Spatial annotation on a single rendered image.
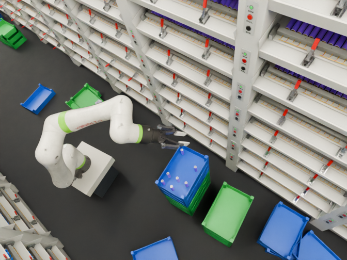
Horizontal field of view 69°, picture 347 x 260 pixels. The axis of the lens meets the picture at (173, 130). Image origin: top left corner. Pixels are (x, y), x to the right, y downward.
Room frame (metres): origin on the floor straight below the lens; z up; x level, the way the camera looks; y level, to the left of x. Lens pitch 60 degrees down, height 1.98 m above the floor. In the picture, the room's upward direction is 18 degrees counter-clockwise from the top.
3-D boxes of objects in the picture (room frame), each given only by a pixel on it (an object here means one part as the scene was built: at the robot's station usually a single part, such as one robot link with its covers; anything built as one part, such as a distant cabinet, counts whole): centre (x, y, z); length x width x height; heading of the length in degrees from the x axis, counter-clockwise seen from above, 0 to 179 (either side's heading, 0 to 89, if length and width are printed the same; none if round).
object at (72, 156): (0.89, 0.74, 0.49); 0.16 x 0.13 x 0.19; 164
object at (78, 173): (0.86, 0.77, 0.37); 0.26 x 0.15 x 0.06; 145
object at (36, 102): (1.99, 1.28, 0.04); 0.30 x 0.20 x 0.08; 134
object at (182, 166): (0.54, 0.02, 0.52); 0.30 x 0.20 x 0.08; 133
